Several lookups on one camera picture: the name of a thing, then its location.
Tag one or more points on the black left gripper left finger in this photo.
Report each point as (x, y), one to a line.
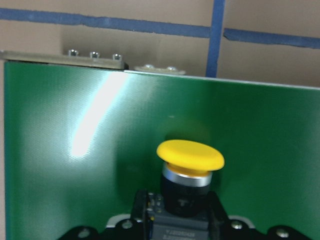
(139, 208)

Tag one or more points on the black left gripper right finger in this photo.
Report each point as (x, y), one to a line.
(217, 215)

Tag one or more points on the yellow mushroom push button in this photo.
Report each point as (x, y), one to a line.
(184, 211)

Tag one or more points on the green conveyor belt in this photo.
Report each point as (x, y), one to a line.
(80, 139)

